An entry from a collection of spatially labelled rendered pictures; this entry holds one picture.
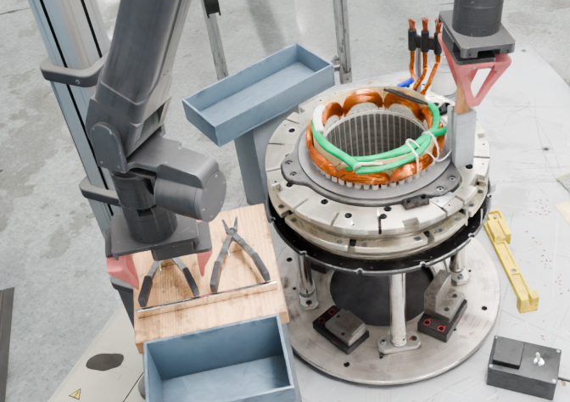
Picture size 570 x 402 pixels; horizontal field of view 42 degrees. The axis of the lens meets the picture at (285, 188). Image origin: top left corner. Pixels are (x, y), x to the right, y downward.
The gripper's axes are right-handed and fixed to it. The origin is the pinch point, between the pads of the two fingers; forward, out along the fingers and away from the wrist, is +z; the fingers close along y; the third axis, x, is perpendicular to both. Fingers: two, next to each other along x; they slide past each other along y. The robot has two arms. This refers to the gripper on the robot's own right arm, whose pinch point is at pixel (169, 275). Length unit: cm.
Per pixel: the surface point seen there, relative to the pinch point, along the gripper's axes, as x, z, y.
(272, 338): -8.4, 6.1, 11.4
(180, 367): -8.4, 8.2, -0.8
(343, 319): 5.8, 24.6, 23.1
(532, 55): 72, 31, 84
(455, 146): 7.7, -5.4, 40.3
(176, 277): 1.4, 2.3, 0.5
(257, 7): 263, 114, 38
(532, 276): 10, 30, 57
